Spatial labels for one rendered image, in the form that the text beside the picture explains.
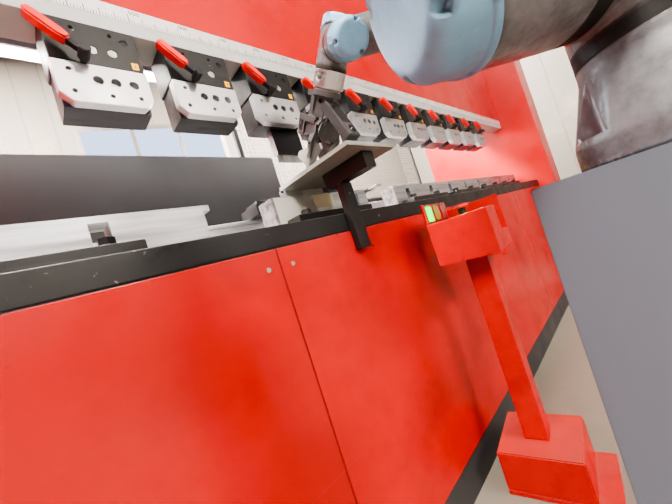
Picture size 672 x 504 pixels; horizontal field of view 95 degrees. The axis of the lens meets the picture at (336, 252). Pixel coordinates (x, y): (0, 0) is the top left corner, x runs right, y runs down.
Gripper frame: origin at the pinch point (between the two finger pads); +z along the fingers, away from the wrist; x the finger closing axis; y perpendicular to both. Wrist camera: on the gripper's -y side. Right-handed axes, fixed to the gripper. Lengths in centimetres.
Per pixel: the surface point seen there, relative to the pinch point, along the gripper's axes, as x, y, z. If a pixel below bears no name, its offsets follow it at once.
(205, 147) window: -107, 285, 61
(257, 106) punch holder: 9.6, 17.1, -12.9
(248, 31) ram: 3.9, 32.6, -30.3
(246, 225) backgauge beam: 7.5, 21.6, 23.7
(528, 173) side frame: -215, -8, 5
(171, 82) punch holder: 29.9, 19.8, -15.0
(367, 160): 1.2, -15.7, -7.8
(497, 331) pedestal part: -27, -53, 30
